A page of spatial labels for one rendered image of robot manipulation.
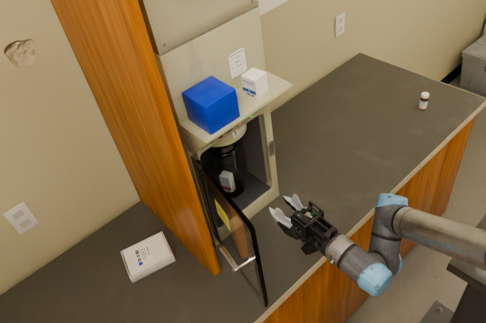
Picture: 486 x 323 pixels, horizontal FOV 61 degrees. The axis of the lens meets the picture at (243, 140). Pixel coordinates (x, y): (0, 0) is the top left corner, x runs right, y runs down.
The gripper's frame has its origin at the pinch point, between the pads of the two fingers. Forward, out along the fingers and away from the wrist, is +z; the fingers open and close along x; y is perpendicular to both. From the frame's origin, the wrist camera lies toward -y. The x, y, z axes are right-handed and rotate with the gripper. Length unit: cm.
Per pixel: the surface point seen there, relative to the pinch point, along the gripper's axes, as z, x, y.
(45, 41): 66, 27, 43
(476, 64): 52, -253, -106
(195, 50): 23.1, 2.2, 43.9
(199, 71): 23.0, 2.4, 38.1
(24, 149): 64, 47, 15
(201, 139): 12.8, 12.1, 27.0
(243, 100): 17.0, -5.3, 26.8
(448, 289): -29, -84, -125
